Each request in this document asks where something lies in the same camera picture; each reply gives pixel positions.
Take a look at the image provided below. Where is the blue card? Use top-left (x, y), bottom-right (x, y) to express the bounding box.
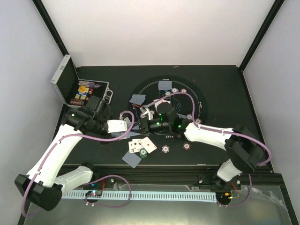
top-left (129, 94), bottom-right (146, 105)
top-left (158, 81), bottom-right (173, 90)
top-left (122, 151), bottom-right (142, 168)
top-left (178, 113), bottom-right (187, 119)

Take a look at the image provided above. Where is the blue playing card deck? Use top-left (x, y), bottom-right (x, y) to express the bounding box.
top-left (111, 131), bottom-right (140, 140)

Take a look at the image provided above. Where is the blue white poker chip stack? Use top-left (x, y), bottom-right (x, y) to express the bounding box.
top-left (162, 145), bottom-right (170, 153)

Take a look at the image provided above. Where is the orange black poker chip stack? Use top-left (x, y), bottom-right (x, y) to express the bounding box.
top-left (183, 143), bottom-right (191, 150)

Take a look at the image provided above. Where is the face-up red ace card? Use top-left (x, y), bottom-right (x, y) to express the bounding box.
top-left (139, 137), bottom-right (157, 153)

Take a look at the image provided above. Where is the green poker chip stack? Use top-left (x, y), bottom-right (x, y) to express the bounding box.
top-left (139, 149), bottom-right (148, 158)

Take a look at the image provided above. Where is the face-up red pips card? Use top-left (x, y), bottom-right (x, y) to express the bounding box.
top-left (153, 99), bottom-right (171, 109)

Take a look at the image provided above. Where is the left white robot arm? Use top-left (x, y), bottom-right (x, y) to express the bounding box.
top-left (15, 96), bottom-right (109, 211)

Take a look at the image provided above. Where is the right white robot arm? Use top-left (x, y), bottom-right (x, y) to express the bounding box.
top-left (137, 117), bottom-right (269, 189)

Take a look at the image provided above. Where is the round black poker mat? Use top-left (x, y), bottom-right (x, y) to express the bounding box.
top-left (127, 75), bottom-right (209, 144)

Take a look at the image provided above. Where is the brown chip row in case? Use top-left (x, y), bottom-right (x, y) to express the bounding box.
top-left (70, 98), bottom-right (84, 106)

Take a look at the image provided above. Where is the yellow blue card box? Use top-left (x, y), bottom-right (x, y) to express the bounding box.
top-left (75, 86), bottom-right (90, 100)

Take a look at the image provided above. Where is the aluminium poker case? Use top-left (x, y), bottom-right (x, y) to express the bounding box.
top-left (51, 54), bottom-right (113, 108)

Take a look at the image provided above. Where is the purple chip row in case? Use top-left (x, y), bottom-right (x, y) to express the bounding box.
top-left (78, 80), bottom-right (101, 89)

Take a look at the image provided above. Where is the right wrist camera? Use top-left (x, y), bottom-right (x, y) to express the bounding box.
top-left (157, 102), bottom-right (179, 124)

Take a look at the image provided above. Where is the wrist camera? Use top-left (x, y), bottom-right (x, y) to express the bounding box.
top-left (157, 102), bottom-right (179, 124)
top-left (106, 120), bottom-right (128, 134)

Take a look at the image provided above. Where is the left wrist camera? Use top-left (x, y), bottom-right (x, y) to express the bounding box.
top-left (106, 120), bottom-right (128, 134)

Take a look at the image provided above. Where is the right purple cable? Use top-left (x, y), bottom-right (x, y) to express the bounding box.
top-left (142, 91), bottom-right (272, 208)

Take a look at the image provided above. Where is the purple cable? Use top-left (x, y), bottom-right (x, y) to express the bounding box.
top-left (21, 110), bottom-right (135, 218)
top-left (142, 91), bottom-right (272, 208)

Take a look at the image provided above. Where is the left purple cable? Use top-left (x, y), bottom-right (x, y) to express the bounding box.
top-left (21, 110), bottom-right (135, 218)

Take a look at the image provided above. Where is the black aluminium rail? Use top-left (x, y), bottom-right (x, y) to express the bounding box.
top-left (85, 164), bottom-right (285, 190)

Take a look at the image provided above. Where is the white slotted cable duct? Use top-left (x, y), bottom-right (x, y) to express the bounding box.
top-left (62, 190), bottom-right (217, 203)

